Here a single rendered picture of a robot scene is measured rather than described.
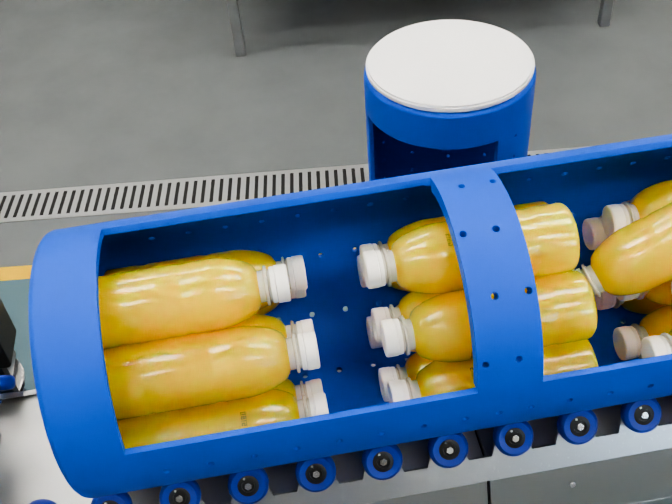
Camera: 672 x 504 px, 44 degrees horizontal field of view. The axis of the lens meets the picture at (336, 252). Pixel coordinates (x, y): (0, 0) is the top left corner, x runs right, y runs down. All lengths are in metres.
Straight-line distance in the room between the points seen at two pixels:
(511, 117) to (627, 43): 2.28
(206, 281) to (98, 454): 0.19
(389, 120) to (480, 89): 0.15
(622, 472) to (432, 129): 0.59
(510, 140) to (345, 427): 0.71
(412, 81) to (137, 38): 2.57
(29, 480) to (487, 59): 0.93
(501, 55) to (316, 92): 1.90
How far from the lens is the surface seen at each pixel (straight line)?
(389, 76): 1.40
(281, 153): 2.99
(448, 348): 0.85
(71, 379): 0.80
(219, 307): 0.83
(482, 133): 1.36
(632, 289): 0.95
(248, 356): 0.83
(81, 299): 0.81
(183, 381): 0.84
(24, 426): 1.13
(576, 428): 1.00
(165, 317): 0.83
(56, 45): 3.94
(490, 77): 1.39
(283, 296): 0.85
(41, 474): 1.08
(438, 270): 0.84
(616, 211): 0.99
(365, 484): 0.99
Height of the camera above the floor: 1.77
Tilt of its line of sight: 43 degrees down
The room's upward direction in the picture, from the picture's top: 5 degrees counter-clockwise
